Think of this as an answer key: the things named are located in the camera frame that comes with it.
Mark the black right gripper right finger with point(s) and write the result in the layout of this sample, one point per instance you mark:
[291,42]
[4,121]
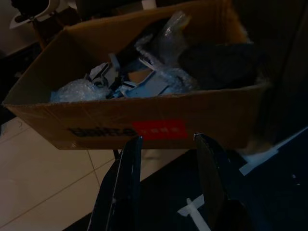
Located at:
[214,183]

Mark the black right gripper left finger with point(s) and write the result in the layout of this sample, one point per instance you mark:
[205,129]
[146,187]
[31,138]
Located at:
[120,192]

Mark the white tape cross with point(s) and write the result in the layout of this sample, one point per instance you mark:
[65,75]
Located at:
[191,205]

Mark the white tape strip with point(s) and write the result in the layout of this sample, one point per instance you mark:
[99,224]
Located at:
[255,158]

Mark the brown cardboard box red label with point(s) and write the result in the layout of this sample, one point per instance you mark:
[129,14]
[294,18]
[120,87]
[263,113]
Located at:
[101,120]

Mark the clear bubble wrap bundle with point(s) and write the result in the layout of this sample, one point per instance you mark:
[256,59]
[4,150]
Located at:
[74,92]

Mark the dark grey textured fabric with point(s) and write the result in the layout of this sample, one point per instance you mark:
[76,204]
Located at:
[219,65]

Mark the clear crumpled plastic wrap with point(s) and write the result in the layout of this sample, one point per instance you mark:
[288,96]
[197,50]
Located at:
[168,38]

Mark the white shell chair wooden legs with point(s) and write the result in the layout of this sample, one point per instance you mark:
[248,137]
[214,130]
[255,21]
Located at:
[26,16]

